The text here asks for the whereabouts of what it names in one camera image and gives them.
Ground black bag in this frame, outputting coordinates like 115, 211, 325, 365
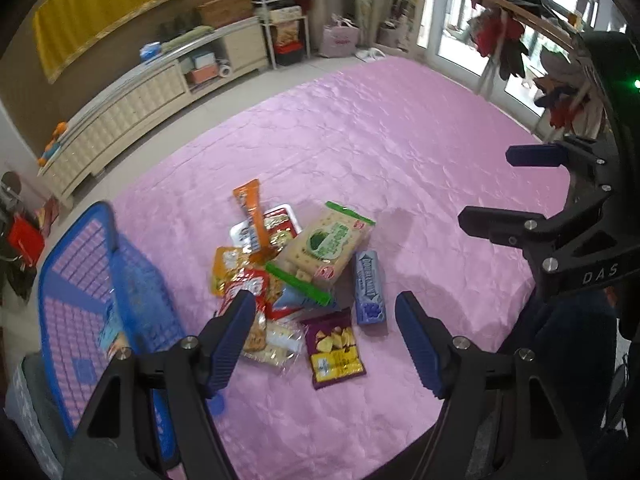
0, 240, 38, 306

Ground green folded cloth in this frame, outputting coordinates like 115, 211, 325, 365
160, 25, 216, 53

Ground red dark hanging clothes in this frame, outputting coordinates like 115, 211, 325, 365
467, 7, 531, 81

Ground yellow hanging cloth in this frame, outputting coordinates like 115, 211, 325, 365
32, 0, 206, 85

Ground clear cracker packet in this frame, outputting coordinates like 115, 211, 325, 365
240, 310, 306, 368

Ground green cracker packet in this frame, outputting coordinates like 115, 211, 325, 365
272, 201, 377, 283

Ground printed snack carton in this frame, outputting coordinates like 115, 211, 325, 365
272, 19, 303, 46

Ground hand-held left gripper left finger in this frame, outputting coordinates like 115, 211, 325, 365
62, 290, 258, 480

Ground long orange snack packet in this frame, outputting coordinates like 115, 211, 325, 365
232, 178, 273, 261

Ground glass sliding door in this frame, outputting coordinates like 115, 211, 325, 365
415, 0, 640, 131

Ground blue plastic basket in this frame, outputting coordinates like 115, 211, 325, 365
37, 201, 226, 471

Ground brown cardboard box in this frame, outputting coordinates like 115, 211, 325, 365
197, 0, 253, 28

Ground red white tray snack packet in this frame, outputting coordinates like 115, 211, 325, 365
229, 203, 303, 256

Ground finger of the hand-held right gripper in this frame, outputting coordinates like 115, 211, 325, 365
506, 132, 615, 198
457, 199, 612, 283

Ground purple yellow chip packet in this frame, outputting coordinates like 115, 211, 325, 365
299, 307, 367, 391

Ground cream TV cabinet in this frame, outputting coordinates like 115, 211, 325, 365
37, 16, 271, 210

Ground red bag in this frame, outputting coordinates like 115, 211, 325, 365
7, 212, 46, 268

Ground orange yellow snack packet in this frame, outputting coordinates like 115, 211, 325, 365
211, 246, 266, 296

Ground white metal shelf rack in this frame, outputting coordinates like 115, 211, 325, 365
250, 0, 311, 68

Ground purple blue snack box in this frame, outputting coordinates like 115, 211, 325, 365
354, 250, 388, 327

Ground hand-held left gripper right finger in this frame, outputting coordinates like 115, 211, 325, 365
395, 291, 588, 480

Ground wooden clothes rack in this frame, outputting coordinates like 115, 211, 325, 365
435, 0, 608, 143

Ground pink bag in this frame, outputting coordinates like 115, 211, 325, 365
318, 15, 361, 58

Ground orange box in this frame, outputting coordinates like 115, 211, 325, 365
186, 66, 221, 86

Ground red crate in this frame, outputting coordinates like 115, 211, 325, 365
274, 42, 305, 67

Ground green blue snack packet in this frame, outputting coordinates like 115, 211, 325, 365
265, 261, 341, 311

